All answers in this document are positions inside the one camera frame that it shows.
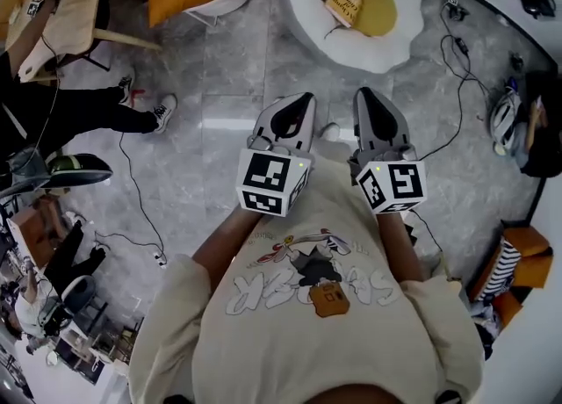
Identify black and green seat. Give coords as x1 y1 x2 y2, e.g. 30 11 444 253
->
43 152 114 187

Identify black floor cable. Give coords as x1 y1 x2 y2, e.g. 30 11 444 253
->
118 129 169 263

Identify white and black helmet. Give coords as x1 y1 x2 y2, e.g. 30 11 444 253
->
489 85 524 149

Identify wooden chair with beige cover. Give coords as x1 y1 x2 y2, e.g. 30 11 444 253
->
0 0 163 54

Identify orange storage box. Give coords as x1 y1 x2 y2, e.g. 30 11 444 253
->
467 224 554 328

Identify striped cloth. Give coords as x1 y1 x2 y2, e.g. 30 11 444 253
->
480 237 523 305

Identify yellow book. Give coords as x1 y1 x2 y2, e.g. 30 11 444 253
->
323 0 364 29

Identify person's right forearm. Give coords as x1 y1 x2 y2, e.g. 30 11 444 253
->
375 211 426 283

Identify person's left forearm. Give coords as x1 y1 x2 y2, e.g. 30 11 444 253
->
191 206 264 274

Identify person's cream printed T-shirt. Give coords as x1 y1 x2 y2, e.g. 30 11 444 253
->
126 154 486 404

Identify black adapter cable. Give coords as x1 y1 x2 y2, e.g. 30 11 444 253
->
416 32 497 162

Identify round white chair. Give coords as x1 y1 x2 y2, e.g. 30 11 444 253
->
184 0 255 26

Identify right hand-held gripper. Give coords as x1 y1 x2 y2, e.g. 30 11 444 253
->
349 87 428 215

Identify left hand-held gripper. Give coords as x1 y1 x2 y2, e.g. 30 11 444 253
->
235 92 318 219

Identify black round stool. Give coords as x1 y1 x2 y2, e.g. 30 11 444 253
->
60 274 97 322

